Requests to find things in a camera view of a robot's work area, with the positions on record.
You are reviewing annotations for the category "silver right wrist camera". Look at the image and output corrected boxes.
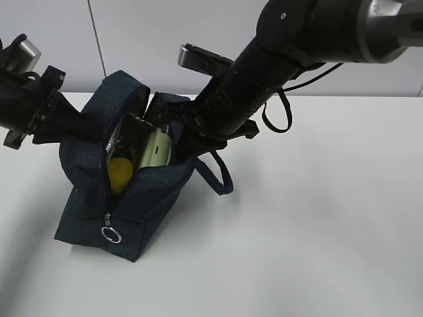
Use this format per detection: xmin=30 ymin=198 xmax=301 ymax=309
xmin=177 ymin=44 xmax=233 ymax=77

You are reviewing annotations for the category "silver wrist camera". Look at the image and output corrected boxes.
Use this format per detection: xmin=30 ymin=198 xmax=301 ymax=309
xmin=177 ymin=44 xmax=233 ymax=77
xmin=1 ymin=34 xmax=42 ymax=75

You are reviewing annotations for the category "dark navy fabric bag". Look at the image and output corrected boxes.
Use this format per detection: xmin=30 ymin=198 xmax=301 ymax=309
xmin=54 ymin=69 xmax=234 ymax=264

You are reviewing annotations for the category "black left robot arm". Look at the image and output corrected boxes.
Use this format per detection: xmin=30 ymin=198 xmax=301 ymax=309
xmin=1 ymin=66 xmax=102 ymax=150

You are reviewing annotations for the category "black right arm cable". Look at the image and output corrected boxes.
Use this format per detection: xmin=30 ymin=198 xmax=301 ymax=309
xmin=262 ymin=62 xmax=344 ymax=133

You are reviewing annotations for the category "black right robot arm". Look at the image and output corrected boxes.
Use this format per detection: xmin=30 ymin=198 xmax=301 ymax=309
xmin=169 ymin=1 xmax=422 ymax=157

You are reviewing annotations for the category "yellow toy lemon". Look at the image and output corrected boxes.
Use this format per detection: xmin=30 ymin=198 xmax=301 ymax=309
xmin=108 ymin=157 xmax=134 ymax=195

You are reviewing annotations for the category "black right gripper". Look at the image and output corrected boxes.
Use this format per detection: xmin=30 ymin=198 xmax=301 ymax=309
xmin=167 ymin=98 xmax=259 ymax=155

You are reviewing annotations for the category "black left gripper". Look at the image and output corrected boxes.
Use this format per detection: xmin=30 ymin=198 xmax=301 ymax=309
xmin=3 ymin=66 xmax=102 ymax=149

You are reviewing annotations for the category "green toy cucumber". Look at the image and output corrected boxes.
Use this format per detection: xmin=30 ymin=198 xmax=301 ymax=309
xmin=111 ymin=147 xmax=136 ymax=161

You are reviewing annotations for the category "green lidded glass container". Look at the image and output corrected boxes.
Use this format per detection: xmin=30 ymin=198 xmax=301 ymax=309
xmin=138 ymin=128 xmax=172 ymax=169

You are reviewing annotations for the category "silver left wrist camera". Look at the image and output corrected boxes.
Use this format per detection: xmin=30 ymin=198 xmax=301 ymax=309
xmin=1 ymin=34 xmax=42 ymax=75

